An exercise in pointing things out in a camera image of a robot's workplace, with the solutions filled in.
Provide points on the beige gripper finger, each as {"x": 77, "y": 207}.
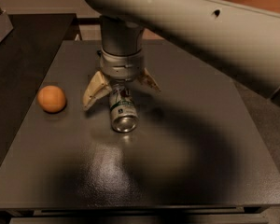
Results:
{"x": 145, "y": 78}
{"x": 98, "y": 88}

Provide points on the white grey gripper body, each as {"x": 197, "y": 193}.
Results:
{"x": 122, "y": 66}

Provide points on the white green 7up can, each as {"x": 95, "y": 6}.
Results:
{"x": 123, "y": 114}

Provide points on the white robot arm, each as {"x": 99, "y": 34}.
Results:
{"x": 241, "y": 42}

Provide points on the orange fruit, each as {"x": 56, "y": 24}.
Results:
{"x": 51, "y": 99}

